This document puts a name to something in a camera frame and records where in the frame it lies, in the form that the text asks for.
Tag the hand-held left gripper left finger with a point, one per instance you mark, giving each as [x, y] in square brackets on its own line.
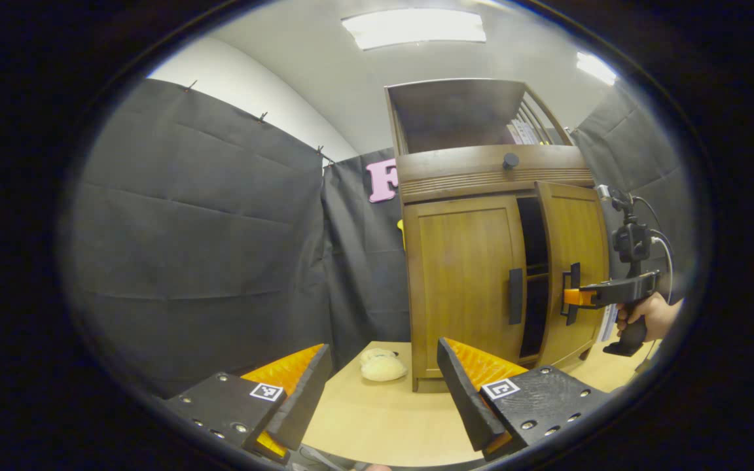
[305, 392]

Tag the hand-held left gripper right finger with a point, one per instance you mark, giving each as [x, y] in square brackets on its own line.
[462, 399]

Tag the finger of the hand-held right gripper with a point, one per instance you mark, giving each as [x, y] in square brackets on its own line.
[576, 297]

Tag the wooden shoe cabinet door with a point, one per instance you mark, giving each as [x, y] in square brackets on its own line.
[576, 235]
[462, 281]

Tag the wooden double-door shoe cabinet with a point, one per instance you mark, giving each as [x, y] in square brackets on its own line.
[482, 170]

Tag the wooden cabinet drawer black knob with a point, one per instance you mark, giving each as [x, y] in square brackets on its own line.
[468, 173]

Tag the cream plush toy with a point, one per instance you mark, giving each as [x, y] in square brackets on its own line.
[383, 369]

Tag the short white book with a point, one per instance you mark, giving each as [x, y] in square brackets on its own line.
[535, 134]

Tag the small ceiling light panel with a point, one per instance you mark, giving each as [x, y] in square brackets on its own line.
[596, 67]

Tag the large ceiling light panel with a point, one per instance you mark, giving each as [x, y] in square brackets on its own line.
[413, 28]

